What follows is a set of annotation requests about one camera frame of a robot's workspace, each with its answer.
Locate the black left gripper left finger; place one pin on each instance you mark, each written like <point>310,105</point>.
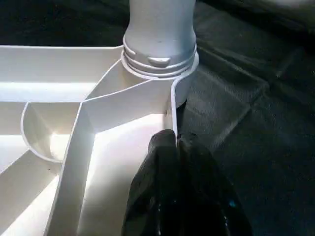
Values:
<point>155,191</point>

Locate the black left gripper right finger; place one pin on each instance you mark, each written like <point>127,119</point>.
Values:
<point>209,196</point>

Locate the white plastic table top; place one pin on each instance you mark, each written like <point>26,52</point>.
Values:
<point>74,128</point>

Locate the white plastic table leg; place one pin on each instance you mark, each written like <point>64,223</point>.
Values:
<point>160,34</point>

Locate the black work mat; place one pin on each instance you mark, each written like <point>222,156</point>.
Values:
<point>256,108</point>

